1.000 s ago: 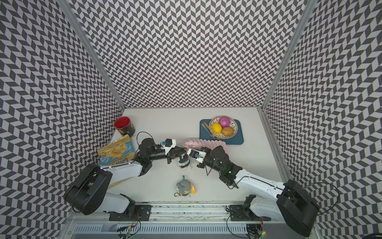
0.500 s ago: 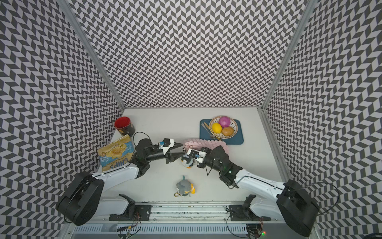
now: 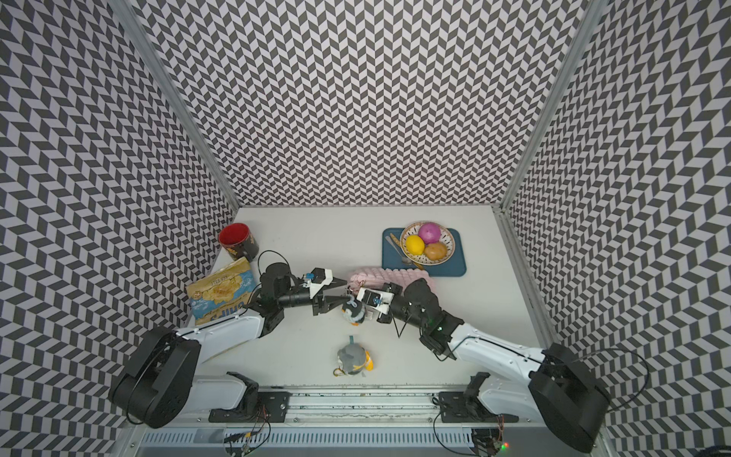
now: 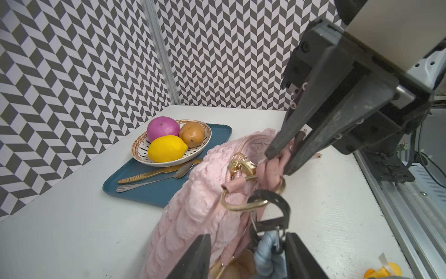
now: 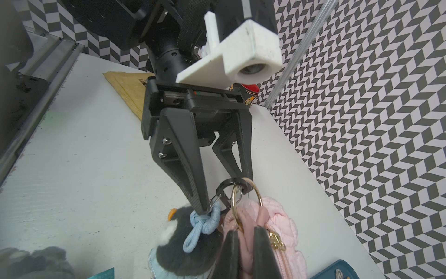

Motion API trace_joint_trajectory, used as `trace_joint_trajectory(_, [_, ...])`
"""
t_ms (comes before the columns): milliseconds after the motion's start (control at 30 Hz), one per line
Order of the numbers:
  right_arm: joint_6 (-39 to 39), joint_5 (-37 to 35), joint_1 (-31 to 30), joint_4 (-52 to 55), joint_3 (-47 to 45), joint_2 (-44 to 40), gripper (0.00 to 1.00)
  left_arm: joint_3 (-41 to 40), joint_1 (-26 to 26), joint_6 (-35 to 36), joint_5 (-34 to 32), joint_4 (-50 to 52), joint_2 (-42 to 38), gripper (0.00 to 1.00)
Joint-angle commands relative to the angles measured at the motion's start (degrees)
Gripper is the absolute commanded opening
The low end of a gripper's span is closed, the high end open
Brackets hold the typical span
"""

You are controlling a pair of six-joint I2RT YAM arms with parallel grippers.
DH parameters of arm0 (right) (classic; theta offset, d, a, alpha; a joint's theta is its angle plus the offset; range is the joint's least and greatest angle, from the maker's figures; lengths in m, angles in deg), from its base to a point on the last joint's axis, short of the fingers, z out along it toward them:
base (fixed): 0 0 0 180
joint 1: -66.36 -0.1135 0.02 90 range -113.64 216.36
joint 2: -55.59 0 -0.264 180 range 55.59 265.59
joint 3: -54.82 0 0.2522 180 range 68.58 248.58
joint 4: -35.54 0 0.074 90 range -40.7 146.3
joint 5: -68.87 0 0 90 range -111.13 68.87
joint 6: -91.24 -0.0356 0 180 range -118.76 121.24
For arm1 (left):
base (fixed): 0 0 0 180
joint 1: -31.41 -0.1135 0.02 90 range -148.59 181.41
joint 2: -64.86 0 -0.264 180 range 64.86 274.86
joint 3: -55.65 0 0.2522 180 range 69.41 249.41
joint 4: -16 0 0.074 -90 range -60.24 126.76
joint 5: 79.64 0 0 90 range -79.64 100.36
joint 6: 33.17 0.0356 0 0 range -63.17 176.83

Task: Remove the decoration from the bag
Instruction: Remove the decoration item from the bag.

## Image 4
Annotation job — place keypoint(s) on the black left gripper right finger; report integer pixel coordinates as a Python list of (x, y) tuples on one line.
[(300, 263)]

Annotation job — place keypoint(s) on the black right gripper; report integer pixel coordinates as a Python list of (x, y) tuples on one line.
[(351, 97)]

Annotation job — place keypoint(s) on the aluminium corner post right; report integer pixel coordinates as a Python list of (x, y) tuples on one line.
[(152, 19)]

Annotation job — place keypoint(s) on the teal tray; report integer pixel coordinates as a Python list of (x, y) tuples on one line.
[(158, 194)]

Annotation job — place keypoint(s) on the purple toy fruit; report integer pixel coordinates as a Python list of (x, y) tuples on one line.
[(162, 126)]

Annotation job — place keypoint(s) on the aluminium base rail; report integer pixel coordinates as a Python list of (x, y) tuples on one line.
[(405, 210)]

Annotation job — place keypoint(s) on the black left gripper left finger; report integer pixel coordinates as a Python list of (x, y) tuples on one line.
[(195, 262)]

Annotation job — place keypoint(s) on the grey plush yellow flower charm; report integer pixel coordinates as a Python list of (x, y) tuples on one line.
[(388, 269)]

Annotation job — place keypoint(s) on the yellow toy lemon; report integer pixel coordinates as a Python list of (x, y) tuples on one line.
[(167, 149)]

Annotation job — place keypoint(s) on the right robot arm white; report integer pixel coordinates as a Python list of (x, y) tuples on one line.
[(411, 132)]

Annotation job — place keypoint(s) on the patterned ceramic bowl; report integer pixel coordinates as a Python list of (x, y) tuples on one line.
[(140, 148)]

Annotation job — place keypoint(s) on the gold knife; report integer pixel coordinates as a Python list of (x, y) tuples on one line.
[(148, 175)]

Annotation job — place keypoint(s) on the brown toy potato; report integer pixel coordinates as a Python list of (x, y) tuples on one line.
[(193, 134)]

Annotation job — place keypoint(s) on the pink fluffy bag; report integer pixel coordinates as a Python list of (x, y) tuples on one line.
[(228, 175)]

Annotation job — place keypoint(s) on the penguin plush charm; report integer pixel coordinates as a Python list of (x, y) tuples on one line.
[(256, 247)]

